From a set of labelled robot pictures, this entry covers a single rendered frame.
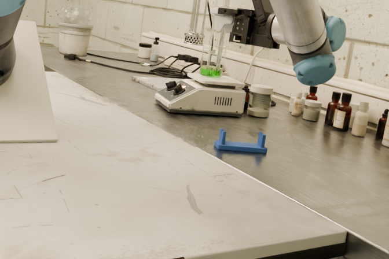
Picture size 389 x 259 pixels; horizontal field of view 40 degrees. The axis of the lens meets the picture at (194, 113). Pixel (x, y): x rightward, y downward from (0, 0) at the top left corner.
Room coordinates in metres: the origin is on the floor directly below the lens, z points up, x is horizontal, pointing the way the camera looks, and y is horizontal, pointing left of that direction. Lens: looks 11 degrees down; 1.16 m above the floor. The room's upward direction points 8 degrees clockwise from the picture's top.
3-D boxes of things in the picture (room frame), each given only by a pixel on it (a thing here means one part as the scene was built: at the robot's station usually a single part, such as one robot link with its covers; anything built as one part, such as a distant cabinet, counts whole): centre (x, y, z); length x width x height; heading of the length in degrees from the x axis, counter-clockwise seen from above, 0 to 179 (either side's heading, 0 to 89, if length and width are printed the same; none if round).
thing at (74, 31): (2.19, 0.53, 1.01); 0.14 x 0.14 x 0.21
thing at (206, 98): (1.35, -0.02, 0.94); 0.22 x 0.13 x 0.08; 111
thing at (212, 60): (1.37, -0.03, 1.03); 0.07 x 0.06 x 0.08; 116
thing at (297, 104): (1.47, -0.28, 0.93); 0.03 x 0.03 x 0.07
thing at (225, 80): (1.36, -0.04, 0.98); 0.12 x 0.12 x 0.01; 21
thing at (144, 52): (2.43, 0.26, 0.93); 0.06 x 0.06 x 0.06
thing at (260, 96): (1.39, -0.17, 0.94); 0.06 x 0.06 x 0.08
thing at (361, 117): (1.31, -0.41, 0.94); 0.03 x 0.03 x 0.09
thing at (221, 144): (1.00, -0.10, 0.92); 0.10 x 0.03 x 0.04; 103
